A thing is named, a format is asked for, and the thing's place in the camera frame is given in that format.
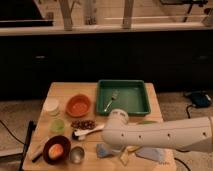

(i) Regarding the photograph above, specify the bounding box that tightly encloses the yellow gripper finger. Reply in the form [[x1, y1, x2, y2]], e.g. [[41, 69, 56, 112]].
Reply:
[[119, 151, 129, 166]]

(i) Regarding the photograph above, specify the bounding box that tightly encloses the blue sponge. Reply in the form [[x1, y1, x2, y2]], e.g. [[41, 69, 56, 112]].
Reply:
[[96, 143, 113, 158]]

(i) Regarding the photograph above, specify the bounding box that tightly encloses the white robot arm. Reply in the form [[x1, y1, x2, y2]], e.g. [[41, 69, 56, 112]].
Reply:
[[102, 109, 213, 153]]

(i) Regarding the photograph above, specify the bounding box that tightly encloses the dark brown bowl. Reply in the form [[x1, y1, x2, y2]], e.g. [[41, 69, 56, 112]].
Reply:
[[43, 135, 71, 165]]

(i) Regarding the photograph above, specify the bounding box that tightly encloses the orange red bowl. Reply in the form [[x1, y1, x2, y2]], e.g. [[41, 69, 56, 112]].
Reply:
[[66, 94, 91, 117]]

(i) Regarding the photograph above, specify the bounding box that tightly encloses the orange fruit in bowl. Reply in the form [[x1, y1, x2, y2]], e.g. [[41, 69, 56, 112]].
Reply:
[[48, 144, 63, 160]]

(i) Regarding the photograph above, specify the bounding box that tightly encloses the blue grey cloth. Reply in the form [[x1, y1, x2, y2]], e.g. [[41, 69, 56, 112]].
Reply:
[[135, 147, 166, 164]]

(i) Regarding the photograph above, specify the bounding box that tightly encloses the small metal cup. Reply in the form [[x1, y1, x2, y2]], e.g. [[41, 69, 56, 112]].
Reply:
[[70, 146, 85, 164]]

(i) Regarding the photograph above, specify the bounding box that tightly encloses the pile of brown nuts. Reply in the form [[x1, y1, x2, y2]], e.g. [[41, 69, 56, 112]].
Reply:
[[71, 120, 96, 130]]

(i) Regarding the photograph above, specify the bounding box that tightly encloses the silver metal fork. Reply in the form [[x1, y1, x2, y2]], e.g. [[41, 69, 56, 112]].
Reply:
[[104, 91, 119, 112]]

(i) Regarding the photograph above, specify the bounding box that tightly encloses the green plastic tray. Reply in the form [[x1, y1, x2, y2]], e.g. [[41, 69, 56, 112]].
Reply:
[[96, 80, 151, 116]]

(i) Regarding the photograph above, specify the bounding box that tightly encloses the small green cup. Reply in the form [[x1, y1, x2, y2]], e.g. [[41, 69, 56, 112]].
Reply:
[[50, 119, 65, 134]]

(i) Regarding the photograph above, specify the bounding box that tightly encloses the white round container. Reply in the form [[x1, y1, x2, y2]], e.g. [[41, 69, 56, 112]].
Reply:
[[43, 98, 59, 116]]

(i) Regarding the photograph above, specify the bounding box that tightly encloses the dark blue floor device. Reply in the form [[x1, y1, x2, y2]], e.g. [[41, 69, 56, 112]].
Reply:
[[184, 91, 212, 108]]

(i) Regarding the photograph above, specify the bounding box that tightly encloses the black handled utensil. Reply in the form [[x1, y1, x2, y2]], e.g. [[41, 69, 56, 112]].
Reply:
[[31, 146, 44, 162]]

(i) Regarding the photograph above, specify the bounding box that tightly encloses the black cable on floor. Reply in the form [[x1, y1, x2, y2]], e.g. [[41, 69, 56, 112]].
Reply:
[[175, 104, 195, 154]]

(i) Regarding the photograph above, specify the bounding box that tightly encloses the black table side bracket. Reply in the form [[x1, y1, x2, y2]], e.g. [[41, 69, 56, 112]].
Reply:
[[19, 121, 36, 171]]

